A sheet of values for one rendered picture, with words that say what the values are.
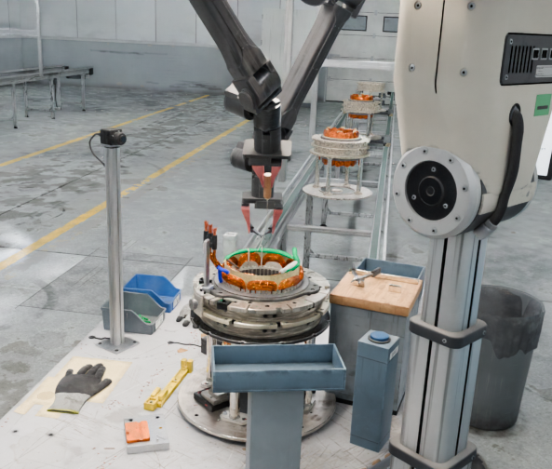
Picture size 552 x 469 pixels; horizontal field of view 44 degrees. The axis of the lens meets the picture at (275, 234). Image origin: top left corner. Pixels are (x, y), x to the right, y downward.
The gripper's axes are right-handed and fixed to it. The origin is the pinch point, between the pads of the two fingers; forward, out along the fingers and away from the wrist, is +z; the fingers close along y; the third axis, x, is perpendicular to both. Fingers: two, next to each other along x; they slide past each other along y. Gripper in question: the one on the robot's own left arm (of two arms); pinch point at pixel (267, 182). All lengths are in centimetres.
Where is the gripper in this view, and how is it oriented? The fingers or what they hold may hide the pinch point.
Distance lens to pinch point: 152.7
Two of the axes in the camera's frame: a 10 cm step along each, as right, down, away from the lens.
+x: -0.6, 6.1, -7.9
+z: 0.0, 7.9, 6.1
